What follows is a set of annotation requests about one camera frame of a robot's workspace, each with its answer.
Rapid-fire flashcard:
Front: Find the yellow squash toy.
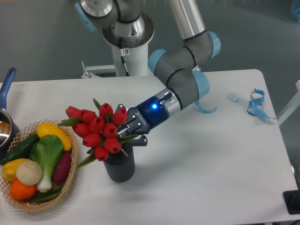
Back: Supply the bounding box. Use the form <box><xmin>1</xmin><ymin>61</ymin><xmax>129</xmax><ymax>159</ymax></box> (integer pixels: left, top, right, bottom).
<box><xmin>37</xmin><ymin>122</ymin><xmax>72</xmax><ymax>151</ymax></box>

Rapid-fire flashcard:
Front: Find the purple sweet potato toy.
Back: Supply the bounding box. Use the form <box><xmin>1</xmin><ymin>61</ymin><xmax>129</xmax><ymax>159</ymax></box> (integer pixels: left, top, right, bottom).
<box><xmin>52</xmin><ymin>151</ymin><xmax>72</xmax><ymax>183</ymax></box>

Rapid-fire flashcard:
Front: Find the green bok choy toy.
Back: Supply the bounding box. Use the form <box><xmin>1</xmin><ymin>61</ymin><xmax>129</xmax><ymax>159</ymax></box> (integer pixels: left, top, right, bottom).
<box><xmin>30</xmin><ymin>135</ymin><xmax>64</xmax><ymax>193</ymax></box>

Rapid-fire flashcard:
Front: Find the dark green cucumber toy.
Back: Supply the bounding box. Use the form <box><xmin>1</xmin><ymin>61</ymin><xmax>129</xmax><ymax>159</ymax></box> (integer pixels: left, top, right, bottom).
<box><xmin>0</xmin><ymin>134</ymin><xmax>40</xmax><ymax>165</ymax></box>

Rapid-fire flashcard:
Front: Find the black device at edge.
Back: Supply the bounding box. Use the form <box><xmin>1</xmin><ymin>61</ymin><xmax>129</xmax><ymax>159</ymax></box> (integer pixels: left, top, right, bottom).
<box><xmin>283</xmin><ymin>190</ymin><xmax>300</xmax><ymax>215</ymax></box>

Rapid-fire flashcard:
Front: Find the yellow bell pepper toy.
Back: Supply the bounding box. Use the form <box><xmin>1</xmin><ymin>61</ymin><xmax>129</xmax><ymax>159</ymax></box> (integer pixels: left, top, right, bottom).
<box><xmin>1</xmin><ymin>158</ymin><xmax>29</xmax><ymax>182</ymax></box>

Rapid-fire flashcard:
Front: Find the white frame post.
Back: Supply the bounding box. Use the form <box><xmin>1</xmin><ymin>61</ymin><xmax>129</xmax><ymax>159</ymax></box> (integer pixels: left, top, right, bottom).
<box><xmin>277</xmin><ymin>80</ymin><xmax>300</xmax><ymax>126</ymax></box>

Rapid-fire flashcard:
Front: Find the small pale blue cap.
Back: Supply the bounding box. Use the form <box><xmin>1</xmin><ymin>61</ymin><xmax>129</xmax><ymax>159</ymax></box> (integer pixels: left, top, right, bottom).
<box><xmin>227</xmin><ymin>93</ymin><xmax>240</xmax><ymax>103</ymax></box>

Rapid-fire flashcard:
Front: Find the woven wicker basket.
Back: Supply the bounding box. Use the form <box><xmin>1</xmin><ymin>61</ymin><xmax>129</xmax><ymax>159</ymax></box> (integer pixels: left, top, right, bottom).
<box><xmin>0</xmin><ymin>120</ymin><xmax>78</xmax><ymax>212</ymax></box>

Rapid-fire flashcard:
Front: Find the blue handled saucepan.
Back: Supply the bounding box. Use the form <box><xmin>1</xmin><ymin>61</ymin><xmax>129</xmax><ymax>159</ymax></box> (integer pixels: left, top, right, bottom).
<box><xmin>0</xmin><ymin>67</ymin><xmax>20</xmax><ymax>159</ymax></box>

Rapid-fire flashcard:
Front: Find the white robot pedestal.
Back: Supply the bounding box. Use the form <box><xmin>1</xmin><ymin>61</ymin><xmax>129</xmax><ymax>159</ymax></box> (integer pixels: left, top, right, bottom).
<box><xmin>82</xmin><ymin>43</ymin><xmax>149</xmax><ymax>78</ymax></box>

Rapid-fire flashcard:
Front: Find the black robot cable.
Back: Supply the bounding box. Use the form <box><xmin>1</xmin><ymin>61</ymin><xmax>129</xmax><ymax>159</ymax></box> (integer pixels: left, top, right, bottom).
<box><xmin>118</xmin><ymin>37</ymin><xmax>130</xmax><ymax>77</ymax></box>

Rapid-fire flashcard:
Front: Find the blue ribbon bundle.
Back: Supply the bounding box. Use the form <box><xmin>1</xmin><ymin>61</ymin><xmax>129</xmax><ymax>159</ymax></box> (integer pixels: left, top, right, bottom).
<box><xmin>247</xmin><ymin>89</ymin><xmax>275</xmax><ymax>119</ymax></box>

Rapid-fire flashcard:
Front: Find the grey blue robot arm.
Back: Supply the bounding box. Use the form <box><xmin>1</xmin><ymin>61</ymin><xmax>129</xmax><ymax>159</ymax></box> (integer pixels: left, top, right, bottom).
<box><xmin>75</xmin><ymin>0</ymin><xmax>221</xmax><ymax>146</ymax></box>

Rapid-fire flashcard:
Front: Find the dark grey ribbed vase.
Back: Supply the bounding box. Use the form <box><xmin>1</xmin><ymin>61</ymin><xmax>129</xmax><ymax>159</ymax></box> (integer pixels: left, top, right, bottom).
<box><xmin>104</xmin><ymin>144</ymin><xmax>135</xmax><ymax>182</ymax></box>

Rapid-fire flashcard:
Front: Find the cream steamed bun toy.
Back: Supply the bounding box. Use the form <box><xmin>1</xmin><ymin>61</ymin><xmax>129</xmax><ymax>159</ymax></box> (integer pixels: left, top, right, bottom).
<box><xmin>16</xmin><ymin>160</ymin><xmax>43</xmax><ymax>186</ymax></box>

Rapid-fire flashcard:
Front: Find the orange fruit toy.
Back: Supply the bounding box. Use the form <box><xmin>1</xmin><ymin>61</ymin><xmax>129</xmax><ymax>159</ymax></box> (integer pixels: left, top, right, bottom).
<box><xmin>9</xmin><ymin>180</ymin><xmax>36</xmax><ymax>200</ymax></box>

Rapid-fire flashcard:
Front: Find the curled blue ribbon strip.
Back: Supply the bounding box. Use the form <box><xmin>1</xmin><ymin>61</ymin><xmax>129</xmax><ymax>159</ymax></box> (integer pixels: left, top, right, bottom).
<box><xmin>194</xmin><ymin>101</ymin><xmax>217</xmax><ymax>114</ymax></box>

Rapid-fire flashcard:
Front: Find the green bean pods toy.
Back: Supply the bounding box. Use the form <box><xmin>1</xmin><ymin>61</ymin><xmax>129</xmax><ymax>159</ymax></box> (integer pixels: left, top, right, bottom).
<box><xmin>33</xmin><ymin>185</ymin><xmax>64</xmax><ymax>203</ymax></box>

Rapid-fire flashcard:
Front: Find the red tulip bouquet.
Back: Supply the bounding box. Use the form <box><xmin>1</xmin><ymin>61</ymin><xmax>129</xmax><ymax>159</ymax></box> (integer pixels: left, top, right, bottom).
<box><xmin>58</xmin><ymin>99</ymin><xmax>138</xmax><ymax>168</ymax></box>

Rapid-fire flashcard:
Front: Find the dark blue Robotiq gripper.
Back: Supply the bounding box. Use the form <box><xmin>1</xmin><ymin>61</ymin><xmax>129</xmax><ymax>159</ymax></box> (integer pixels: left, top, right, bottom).
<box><xmin>113</xmin><ymin>96</ymin><xmax>169</xmax><ymax>146</ymax></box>

